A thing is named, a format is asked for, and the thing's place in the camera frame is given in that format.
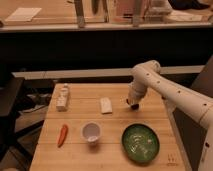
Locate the orange carrot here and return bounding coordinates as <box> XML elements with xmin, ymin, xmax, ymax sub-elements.
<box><xmin>57</xmin><ymin>124</ymin><xmax>68</xmax><ymax>148</ymax></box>

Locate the white eraser block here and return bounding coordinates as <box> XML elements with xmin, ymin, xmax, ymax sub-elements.
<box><xmin>100</xmin><ymin>97</ymin><xmax>112</xmax><ymax>114</ymax></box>

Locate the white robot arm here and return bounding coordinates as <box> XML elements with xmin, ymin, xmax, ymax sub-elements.
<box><xmin>127</xmin><ymin>60</ymin><xmax>213</xmax><ymax>171</ymax></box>

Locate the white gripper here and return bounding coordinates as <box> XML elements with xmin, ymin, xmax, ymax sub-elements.
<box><xmin>126</xmin><ymin>83</ymin><xmax>146</xmax><ymax>110</ymax></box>

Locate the white cup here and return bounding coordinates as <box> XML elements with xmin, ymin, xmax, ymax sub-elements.
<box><xmin>82</xmin><ymin>122</ymin><xmax>101</xmax><ymax>145</ymax></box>

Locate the green plate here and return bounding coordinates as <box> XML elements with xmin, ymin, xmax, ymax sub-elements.
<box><xmin>121</xmin><ymin>123</ymin><xmax>160</xmax><ymax>164</ymax></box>

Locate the white plastic bottle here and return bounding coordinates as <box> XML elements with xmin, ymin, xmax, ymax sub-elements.
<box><xmin>56</xmin><ymin>83</ymin><xmax>70</xmax><ymax>112</ymax></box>

